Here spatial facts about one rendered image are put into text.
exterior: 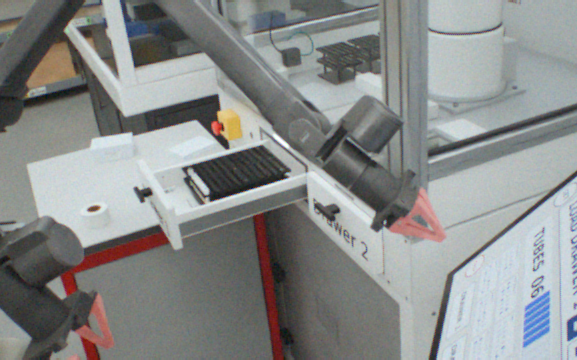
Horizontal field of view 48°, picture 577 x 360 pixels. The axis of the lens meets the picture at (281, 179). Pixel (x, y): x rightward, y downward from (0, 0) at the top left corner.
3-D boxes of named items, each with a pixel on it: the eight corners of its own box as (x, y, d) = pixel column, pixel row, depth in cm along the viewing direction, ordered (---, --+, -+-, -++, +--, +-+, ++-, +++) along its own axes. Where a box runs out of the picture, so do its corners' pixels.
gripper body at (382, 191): (419, 174, 95) (380, 144, 95) (407, 208, 87) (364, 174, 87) (393, 202, 99) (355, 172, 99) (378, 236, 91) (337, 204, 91)
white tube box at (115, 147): (93, 164, 201) (89, 149, 199) (95, 153, 209) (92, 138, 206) (134, 157, 203) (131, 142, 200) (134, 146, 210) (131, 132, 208)
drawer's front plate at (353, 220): (376, 276, 126) (374, 229, 121) (309, 213, 150) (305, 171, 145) (384, 273, 127) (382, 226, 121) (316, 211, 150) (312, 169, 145)
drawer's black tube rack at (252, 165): (207, 220, 149) (203, 195, 146) (185, 189, 163) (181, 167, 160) (293, 192, 156) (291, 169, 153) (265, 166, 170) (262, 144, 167)
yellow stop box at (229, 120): (226, 142, 186) (223, 119, 183) (218, 134, 192) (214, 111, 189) (242, 137, 188) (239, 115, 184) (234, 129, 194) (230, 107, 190)
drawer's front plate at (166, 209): (175, 251, 142) (166, 208, 136) (144, 197, 165) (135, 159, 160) (183, 249, 142) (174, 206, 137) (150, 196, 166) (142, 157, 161)
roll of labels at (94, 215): (99, 212, 173) (96, 199, 171) (116, 218, 169) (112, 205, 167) (78, 224, 168) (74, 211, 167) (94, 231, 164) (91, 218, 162)
